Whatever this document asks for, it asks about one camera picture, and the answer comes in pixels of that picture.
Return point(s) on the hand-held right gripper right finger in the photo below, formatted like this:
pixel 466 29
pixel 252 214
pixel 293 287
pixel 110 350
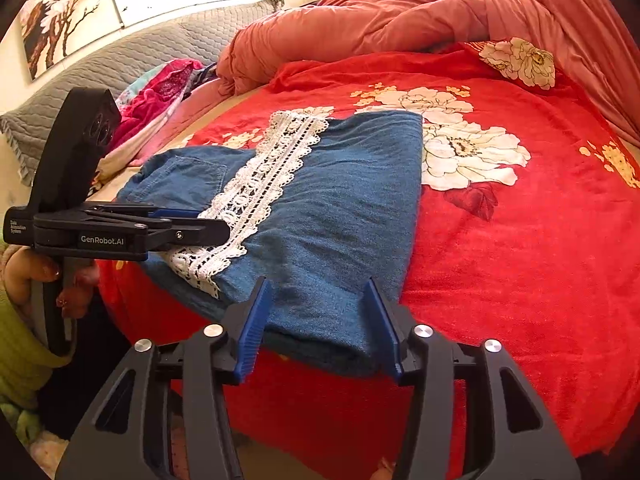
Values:
pixel 382 330

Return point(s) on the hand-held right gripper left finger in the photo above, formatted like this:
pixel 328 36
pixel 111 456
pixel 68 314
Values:
pixel 252 330

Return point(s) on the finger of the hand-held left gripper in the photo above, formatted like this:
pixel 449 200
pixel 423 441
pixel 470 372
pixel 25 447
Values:
pixel 172 213
pixel 195 234

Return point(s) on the blue denim pants lace trim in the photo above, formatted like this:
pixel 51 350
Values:
pixel 340 210

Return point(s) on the person's left forearm green sleeve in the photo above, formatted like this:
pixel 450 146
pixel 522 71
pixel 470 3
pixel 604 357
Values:
pixel 20 350

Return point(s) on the person's left hand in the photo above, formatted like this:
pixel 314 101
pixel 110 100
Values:
pixel 20 270

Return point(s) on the beige bed sheet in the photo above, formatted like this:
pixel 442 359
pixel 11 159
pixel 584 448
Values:
pixel 200 110

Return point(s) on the pink floral clothes pile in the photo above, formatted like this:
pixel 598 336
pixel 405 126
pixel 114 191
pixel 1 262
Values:
pixel 160 90

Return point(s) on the red floral blanket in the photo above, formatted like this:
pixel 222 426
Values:
pixel 500 270

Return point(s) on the grey quilted headboard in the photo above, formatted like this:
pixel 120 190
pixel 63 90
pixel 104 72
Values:
pixel 150 45

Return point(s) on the dark blue garment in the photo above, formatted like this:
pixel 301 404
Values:
pixel 207 74

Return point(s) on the salmon pink duvet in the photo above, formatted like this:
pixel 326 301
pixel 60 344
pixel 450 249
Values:
pixel 400 15

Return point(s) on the floral branch wall painting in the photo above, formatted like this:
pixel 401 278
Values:
pixel 60 10

